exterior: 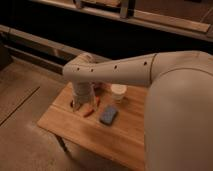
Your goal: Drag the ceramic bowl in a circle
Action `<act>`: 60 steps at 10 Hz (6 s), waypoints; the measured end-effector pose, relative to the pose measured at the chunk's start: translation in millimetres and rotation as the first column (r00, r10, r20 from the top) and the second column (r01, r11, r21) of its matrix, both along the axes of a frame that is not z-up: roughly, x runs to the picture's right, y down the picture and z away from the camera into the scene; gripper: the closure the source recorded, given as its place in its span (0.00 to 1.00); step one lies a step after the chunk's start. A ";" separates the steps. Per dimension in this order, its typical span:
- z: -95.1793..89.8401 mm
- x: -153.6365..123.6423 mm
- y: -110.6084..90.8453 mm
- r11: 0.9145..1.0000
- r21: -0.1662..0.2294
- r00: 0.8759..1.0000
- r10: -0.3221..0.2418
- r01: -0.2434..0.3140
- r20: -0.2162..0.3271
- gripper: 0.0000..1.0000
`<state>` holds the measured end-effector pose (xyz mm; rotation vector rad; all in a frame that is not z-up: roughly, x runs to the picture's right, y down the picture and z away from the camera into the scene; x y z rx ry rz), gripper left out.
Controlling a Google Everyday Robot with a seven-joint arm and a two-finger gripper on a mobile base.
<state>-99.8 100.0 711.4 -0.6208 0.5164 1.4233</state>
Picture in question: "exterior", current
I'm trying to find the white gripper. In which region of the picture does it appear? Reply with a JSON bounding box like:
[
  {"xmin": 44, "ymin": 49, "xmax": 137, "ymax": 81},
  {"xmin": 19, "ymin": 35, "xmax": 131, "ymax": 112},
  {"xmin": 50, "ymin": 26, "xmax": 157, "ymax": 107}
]
[{"xmin": 72, "ymin": 82, "xmax": 97, "ymax": 111}]

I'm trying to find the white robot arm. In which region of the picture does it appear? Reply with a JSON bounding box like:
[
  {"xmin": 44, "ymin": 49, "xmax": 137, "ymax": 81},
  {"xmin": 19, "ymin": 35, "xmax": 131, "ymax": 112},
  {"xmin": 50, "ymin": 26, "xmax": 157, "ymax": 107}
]
[{"xmin": 63, "ymin": 51, "xmax": 213, "ymax": 171}]

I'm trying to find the orange chili pepper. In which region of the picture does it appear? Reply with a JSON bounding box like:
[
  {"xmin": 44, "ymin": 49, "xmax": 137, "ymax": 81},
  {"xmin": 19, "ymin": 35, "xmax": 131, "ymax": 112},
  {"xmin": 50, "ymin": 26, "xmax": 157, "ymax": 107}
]
[{"xmin": 83, "ymin": 95, "xmax": 102, "ymax": 118}]

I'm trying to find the white cup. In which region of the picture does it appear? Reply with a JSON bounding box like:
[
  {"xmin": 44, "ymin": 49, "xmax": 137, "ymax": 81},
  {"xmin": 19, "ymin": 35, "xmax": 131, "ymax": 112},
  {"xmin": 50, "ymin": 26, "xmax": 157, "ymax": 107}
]
[{"xmin": 111, "ymin": 84, "xmax": 127, "ymax": 102}]

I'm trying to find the blue sponge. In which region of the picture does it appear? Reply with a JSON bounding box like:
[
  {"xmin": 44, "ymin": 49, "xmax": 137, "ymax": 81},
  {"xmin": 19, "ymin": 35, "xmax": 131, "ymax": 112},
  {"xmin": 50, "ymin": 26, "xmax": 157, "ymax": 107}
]
[{"xmin": 99, "ymin": 106, "xmax": 118, "ymax": 125}]

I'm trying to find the wooden table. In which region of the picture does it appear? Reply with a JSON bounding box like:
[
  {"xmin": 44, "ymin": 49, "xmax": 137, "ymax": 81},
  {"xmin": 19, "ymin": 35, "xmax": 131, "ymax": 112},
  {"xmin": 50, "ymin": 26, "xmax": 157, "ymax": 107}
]
[{"xmin": 37, "ymin": 83, "xmax": 147, "ymax": 171}]

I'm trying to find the metal window rail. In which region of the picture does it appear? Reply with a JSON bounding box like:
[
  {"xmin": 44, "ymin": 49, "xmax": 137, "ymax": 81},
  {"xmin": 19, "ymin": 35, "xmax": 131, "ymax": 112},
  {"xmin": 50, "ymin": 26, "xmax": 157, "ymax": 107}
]
[{"xmin": 31, "ymin": 0, "xmax": 213, "ymax": 42}]

